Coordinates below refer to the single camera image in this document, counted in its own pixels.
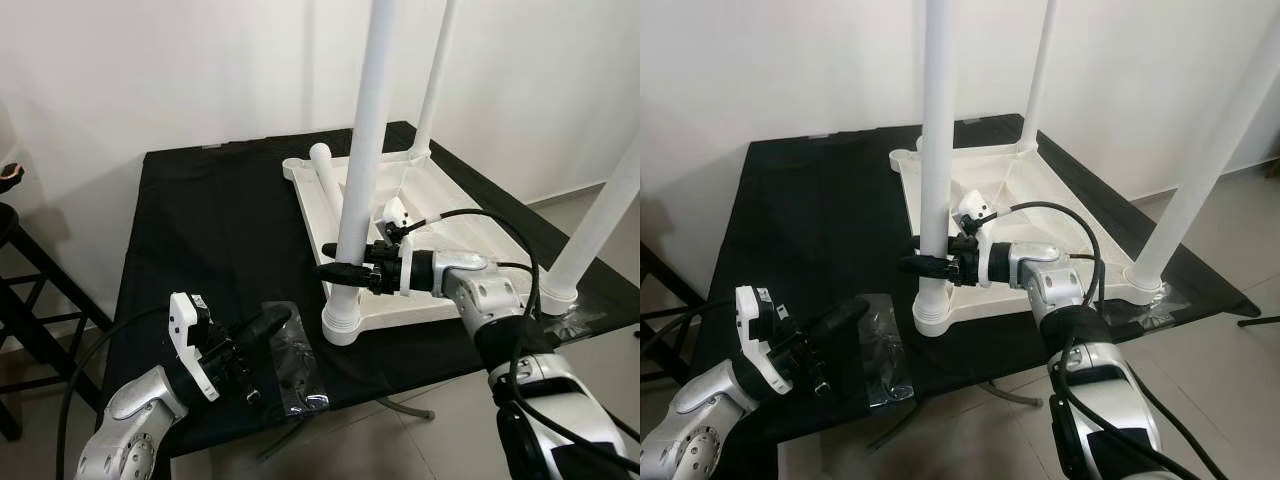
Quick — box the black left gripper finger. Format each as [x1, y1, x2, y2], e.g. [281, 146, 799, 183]
[809, 308, 869, 351]
[236, 318, 291, 359]
[225, 305, 293, 349]
[800, 295, 871, 341]

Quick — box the crumpled clear tape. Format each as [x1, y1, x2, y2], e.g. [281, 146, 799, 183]
[262, 300, 331, 417]
[855, 293, 917, 407]

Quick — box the white plastic table top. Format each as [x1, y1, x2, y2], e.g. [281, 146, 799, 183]
[283, 140, 581, 346]
[890, 135, 1167, 337]

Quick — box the grey metal table leg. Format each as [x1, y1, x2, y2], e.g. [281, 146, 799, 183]
[980, 380, 1042, 407]
[868, 405, 923, 452]
[258, 420, 313, 463]
[375, 395, 437, 422]

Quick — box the black tablecloth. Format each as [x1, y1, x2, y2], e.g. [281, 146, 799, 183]
[690, 113, 1263, 480]
[100, 120, 640, 461]

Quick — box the black round stool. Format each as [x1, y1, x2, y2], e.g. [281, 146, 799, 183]
[0, 200, 113, 443]
[640, 240, 693, 387]

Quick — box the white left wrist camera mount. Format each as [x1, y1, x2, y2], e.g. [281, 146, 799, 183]
[168, 292, 221, 403]
[735, 285, 791, 397]

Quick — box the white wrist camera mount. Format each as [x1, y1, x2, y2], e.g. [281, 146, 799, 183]
[735, 285, 791, 397]
[168, 292, 221, 403]
[380, 197, 427, 299]
[955, 190, 1002, 291]

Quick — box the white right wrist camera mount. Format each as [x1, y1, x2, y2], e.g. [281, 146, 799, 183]
[955, 190, 1002, 291]
[380, 197, 427, 299]

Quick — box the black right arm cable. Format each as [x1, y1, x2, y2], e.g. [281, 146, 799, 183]
[985, 200, 1233, 480]
[405, 208, 640, 471]

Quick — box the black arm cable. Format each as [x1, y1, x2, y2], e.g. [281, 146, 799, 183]
[55, 308, 176, 480]
[985, 200, 1233, 480]
[640, 303, 747, 363]
[405, 208, 640, 471]

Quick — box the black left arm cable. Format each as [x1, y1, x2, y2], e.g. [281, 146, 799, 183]
[55, 308, 176, 480]
[640, 303, 747, 363]

